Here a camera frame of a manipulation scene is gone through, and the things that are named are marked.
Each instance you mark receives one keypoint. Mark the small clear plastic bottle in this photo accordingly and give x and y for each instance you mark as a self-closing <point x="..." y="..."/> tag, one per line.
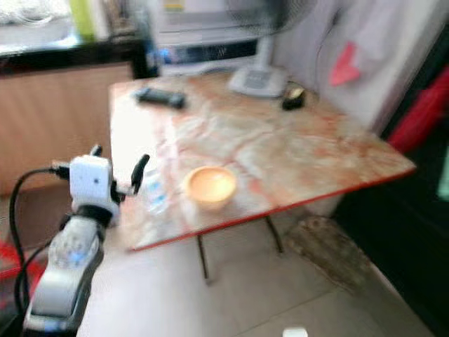
<point x="156" y="196"/>

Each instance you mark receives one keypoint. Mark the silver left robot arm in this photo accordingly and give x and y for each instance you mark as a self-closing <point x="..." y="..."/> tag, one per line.
<point x="66" y="274"/>

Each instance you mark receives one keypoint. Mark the wooden cabinet with black top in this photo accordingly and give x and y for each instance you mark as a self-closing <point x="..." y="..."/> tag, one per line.
<point x="63" y="116"/>

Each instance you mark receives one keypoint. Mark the orange plastic bowl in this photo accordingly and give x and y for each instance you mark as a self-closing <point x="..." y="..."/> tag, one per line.
<point x="211" y="187"/>

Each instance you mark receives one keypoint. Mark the black remote control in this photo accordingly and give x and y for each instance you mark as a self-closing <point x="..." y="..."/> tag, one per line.
<point x="161" y="97"/>

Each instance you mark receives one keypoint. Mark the red plastic stool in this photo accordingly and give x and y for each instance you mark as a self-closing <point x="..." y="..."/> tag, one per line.
<point x="17" y="263"/>

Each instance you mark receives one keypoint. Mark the green bottle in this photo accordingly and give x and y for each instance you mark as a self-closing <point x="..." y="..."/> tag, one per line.
<point x="82" y="18"/>

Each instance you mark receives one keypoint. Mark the white appliance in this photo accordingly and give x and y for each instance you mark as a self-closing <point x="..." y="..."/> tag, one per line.
<point x="196" y="42"/>

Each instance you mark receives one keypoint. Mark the marble pattern folding table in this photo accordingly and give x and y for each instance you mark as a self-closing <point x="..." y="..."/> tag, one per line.
<point x="287" y="147"/>

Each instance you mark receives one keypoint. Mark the white table fan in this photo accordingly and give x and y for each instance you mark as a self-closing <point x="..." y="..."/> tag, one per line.
<point x="258" y="78"/>

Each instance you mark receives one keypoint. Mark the brown patterned rug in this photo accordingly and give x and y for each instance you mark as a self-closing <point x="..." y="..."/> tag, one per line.
<point x="333" y="249"/>

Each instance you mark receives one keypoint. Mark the white cloth cover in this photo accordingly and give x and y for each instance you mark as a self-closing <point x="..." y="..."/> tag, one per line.
<point x="393" y="49"/>

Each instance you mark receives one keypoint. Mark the red plastic object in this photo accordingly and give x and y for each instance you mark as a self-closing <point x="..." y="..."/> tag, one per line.
<point x="421" y="116"/>

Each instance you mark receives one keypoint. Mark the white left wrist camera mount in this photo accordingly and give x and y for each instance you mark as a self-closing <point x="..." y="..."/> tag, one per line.
<point x="91" y="181"/>

